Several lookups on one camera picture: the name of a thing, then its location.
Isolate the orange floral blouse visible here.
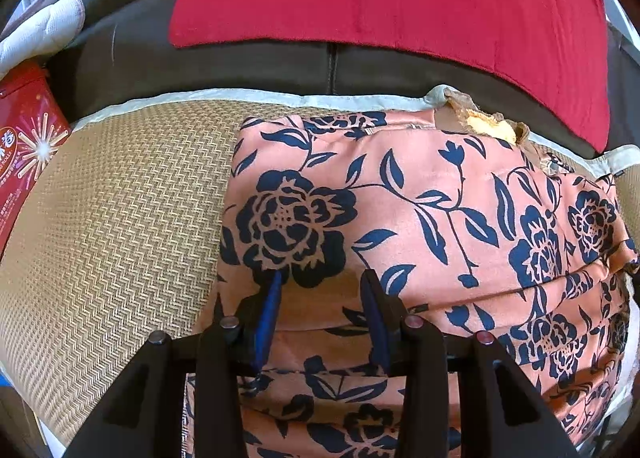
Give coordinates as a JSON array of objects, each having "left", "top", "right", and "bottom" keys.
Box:
[{"left": 213, "top": 110, "right": 638, "bottom": 457}]

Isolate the woven bamboo seat mat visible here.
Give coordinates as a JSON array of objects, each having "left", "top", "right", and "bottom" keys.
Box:
[{"left": 1, "top": 85, "right": 639, "bottom": 457}]

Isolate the red gift box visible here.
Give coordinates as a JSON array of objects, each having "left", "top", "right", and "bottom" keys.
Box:
[{"left": 0, "top": 60, "right": 70, "bottom": 244}]

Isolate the dark brown leather sofa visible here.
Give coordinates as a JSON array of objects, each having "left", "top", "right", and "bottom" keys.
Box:
[{"left": 44, "top": 0, "right": 640, "bottom": 159}]

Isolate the white rolled towel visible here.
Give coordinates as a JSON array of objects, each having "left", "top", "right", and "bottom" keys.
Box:
[{"left": 1, "top": 0, "right": 86, "bottom": 78}]

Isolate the red knitted cloth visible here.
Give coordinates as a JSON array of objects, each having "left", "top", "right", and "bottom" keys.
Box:
[{"left": 168, "top": 0, "right": 610, "bottom": 149}]

